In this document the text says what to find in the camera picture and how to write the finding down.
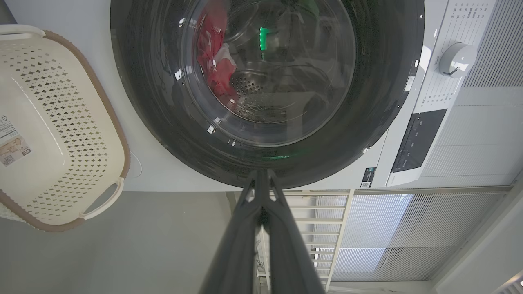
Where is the black washing machine control panel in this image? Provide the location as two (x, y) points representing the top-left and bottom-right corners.
(391, 108), (448, 173)

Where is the white printed product label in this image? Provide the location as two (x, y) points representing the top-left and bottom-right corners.
(0, 114), (32, 167)

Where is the white control dial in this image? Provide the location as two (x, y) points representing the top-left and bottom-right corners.
(439, 42), (478, 78)

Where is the round white filter cover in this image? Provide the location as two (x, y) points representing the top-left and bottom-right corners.
(129, 151), (143, 178)

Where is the red cloth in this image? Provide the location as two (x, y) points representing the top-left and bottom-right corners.
(196, 0), (239, 102)

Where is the white metal railing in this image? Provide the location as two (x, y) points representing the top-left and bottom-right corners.
(233, 189), (354, 290)

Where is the blue energy label sticker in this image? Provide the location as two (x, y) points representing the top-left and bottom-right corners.
(360, 167), (377, 188)

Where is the cream perforated laundry basket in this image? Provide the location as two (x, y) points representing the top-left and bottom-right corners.
(0, 24), (131, 232)

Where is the white washing machine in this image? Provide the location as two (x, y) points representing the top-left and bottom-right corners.
(4, 0), (499, 192)

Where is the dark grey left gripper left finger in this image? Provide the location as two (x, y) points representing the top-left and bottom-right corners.
(200, 170), (262, 294)

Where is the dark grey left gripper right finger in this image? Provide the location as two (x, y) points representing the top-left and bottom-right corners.
(264, 169), (327, 294)

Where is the black round glass washer door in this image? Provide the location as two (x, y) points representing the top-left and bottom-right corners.
(110, 0), (425, 189)

